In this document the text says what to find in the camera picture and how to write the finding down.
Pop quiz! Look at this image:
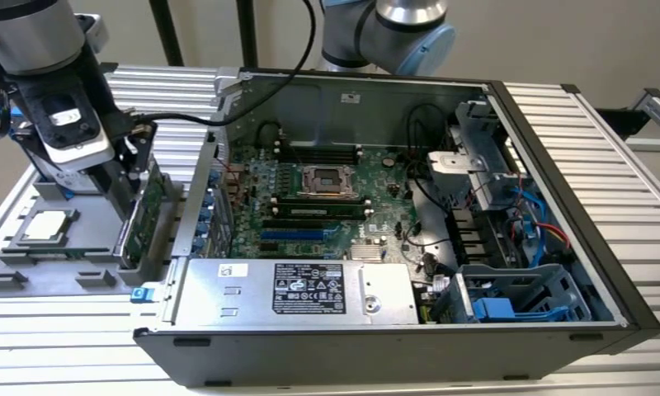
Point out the red orange wire bundle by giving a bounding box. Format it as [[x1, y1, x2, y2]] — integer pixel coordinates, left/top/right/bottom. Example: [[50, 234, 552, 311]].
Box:
[[536, 220, 572, 251]]

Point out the blue data wire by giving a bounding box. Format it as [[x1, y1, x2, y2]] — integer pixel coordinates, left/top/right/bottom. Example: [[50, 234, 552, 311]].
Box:
[[508, 185, 550, 267]]

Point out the silver CPU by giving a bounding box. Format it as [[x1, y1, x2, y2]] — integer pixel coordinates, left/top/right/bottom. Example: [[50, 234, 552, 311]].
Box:
[[19, 210, 71, 243]]

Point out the CPU socket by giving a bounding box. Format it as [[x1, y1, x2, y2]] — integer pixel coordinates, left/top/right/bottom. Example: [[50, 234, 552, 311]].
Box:
[[298, 164, 353, 196]]

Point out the green RAM stick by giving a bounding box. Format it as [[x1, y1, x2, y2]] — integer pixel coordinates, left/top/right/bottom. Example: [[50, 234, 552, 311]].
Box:
[[273, 205, 367, 219]]

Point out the grey parts rack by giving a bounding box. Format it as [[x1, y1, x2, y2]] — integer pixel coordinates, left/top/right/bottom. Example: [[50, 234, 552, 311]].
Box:
[[0, 164, 186, 299]]

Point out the silver power supply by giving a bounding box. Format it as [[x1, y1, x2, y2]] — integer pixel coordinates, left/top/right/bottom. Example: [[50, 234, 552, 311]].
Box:
[[163, 257, 422, 327]]

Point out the silver chipset heat sink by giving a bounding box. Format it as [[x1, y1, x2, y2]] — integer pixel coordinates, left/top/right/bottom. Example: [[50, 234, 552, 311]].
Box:
[[349, 245, 386, 262]]

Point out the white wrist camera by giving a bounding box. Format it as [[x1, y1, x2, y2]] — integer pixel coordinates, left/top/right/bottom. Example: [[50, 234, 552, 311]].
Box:
[[29, 92, 115, 167]]

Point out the black metal post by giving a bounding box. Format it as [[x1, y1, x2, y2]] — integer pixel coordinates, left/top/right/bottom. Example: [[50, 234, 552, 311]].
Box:
[[235, 0, 258, 69], [147, 0, 185, 67]]

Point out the graphics card with black cooler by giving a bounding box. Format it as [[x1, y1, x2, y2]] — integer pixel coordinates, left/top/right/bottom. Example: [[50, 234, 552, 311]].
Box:
[[115, 156, 170, 267]]

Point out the green motherboard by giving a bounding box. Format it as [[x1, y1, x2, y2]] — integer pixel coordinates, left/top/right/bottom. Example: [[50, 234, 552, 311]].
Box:
[[218, 142, 461, 269]]

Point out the blue drive carrier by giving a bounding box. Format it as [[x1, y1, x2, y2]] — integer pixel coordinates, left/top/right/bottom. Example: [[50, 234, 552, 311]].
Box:
[[470, 297, 517, 323]]

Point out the black looped wire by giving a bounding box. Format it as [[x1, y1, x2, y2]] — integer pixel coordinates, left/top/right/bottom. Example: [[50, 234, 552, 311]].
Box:
[[254, 120, 283, 146]]

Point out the metal drive cage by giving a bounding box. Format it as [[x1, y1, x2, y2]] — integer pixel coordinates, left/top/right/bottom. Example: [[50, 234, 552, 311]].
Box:
[[425, 101, 529, 211]]

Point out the long black expansion slot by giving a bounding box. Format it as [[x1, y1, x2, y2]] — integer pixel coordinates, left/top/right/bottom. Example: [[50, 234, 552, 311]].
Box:
[[261, 219, 330, 231]]

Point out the black grey PC case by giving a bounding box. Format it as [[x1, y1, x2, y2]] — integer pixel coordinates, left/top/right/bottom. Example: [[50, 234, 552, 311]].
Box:
[[131, 65, 660, 389]]

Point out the hard disk in blue carrier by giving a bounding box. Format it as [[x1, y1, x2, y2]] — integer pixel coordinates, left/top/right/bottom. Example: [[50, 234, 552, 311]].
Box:
[[3, 106, 101, 195]]

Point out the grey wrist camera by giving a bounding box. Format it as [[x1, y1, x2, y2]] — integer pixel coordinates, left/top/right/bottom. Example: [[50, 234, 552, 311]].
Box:
[[73, 13, 110, 55]]

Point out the grey plastic disk bay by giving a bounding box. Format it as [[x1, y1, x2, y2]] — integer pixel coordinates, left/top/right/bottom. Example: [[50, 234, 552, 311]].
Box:
[[430, 263, 593, 325]]

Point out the thin black cable loop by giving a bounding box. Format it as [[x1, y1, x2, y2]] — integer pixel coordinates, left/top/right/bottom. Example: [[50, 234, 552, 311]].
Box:
[[405, 102, 449, 152]]

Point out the black camera cable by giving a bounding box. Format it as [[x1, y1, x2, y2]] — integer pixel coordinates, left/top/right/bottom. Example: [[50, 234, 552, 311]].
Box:
[[123, 0, 315, 127]]

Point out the metal socket cover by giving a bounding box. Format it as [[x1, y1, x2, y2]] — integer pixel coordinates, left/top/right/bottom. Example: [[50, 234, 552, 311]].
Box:
[[301, 166, 351, 194]]

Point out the blue expansion slot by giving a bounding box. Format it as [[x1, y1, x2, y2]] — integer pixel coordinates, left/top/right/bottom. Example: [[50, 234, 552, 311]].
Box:
[[259, 229, 330, 241]]

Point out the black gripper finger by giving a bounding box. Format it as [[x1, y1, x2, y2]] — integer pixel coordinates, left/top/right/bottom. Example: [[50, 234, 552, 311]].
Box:
[[134, 120, 159, 178], [121, 139, 142, 183]]

